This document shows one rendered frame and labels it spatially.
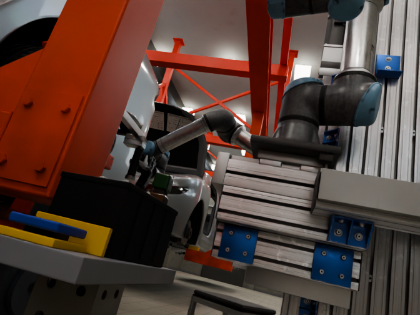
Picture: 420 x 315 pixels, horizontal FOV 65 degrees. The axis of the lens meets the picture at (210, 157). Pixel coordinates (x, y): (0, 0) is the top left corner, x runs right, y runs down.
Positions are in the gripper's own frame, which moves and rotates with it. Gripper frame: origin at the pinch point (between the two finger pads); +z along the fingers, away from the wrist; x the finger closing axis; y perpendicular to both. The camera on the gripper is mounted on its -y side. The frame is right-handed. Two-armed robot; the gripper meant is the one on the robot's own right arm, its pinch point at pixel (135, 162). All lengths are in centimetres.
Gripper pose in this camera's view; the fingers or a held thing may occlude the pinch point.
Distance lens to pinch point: 150.4
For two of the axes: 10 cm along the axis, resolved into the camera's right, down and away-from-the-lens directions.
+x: 9.6, 1.7, -2.0
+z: -1.3, -3.5, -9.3
